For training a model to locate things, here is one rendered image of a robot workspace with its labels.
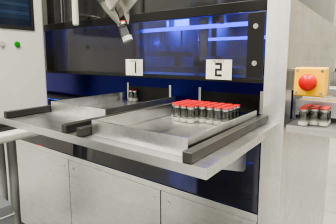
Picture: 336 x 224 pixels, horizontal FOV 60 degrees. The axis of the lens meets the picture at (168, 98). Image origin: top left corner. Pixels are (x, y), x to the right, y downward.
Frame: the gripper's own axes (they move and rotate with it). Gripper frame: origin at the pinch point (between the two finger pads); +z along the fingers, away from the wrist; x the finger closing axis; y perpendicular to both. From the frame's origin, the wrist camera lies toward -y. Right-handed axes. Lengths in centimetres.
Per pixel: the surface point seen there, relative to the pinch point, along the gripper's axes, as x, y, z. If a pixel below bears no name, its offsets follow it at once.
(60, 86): 42, -87, -11
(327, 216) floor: 159, -20, 122
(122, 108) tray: 12.8, -20.9, 16.4
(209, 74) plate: 32.2, -0.5, 15.3
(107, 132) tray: -5.3, -9.4, 22.1
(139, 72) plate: 32.7, -26.5, 4.6
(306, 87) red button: 28.1, 24.5, 28.1
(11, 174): 14, -102, 23
